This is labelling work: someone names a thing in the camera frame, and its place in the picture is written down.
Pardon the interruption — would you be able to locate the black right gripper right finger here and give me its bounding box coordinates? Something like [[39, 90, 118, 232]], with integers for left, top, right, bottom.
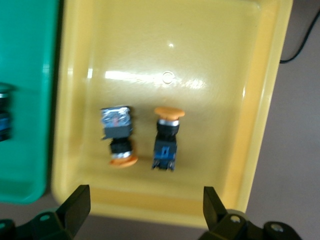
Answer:
[[198, 186, 301, 240]]

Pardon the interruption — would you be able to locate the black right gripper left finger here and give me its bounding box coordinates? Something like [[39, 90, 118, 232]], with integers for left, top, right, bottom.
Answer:
[[0, 184, 91, 240]]

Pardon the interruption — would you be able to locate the yellow push button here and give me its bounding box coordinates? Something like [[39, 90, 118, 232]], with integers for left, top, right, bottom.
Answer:
[[99, 105, 139, 168], [150, 106, 186, 172]]

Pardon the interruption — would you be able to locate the green mushroom head push button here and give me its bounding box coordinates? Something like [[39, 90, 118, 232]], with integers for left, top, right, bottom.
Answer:
[[0, 83, 19, 143]]

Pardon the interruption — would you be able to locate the yellow plastic tray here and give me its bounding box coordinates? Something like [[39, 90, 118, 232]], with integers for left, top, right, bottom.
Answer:
[[51, 0, 294, 228]]

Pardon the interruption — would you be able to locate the green plastic tray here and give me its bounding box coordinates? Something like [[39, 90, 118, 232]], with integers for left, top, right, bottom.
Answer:
[[0, 0, 61, 205]]

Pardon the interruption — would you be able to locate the thin black cable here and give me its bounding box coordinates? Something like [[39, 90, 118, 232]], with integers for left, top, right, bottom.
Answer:
[[279, 9, 320, 64]]

